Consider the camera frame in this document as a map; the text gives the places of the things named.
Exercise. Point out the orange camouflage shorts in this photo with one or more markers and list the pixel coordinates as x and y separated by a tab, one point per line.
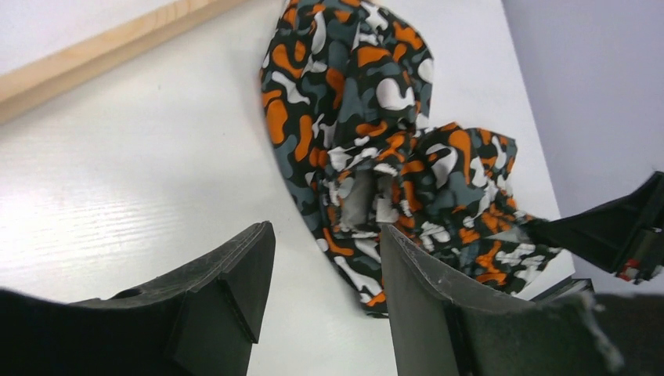
346	89

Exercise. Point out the wooden clothes rack frame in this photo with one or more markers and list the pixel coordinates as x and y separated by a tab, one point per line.
33	84

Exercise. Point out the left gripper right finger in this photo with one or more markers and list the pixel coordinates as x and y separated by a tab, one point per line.
445	323

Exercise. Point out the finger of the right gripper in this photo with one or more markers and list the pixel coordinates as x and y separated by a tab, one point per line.
623	237

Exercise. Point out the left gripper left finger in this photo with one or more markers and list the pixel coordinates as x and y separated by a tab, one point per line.
202	318

